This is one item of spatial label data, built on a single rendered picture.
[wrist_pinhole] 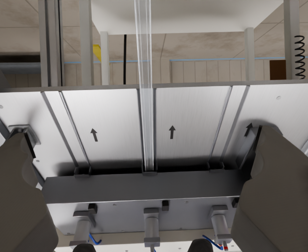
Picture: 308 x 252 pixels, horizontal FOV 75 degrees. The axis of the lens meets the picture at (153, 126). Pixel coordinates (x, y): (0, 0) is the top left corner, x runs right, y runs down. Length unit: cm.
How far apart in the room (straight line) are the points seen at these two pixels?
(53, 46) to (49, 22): 6
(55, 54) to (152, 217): 42
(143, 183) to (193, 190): 8
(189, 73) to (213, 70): 43
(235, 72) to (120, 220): 362
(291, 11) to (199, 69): 291
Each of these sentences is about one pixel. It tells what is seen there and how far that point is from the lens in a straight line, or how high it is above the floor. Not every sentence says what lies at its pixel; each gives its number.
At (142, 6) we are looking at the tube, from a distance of 19.
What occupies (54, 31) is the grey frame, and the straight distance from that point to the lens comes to 57.
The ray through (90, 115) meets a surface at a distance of 27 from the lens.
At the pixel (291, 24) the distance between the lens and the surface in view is 82.
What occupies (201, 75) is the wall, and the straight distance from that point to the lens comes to 365.
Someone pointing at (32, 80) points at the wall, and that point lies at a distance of 398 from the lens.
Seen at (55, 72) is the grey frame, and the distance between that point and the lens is 54.
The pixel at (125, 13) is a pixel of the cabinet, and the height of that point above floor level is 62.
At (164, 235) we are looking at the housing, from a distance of 44.
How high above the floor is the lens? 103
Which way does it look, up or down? 1 degrees up
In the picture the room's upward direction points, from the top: 178 degrees clockwise
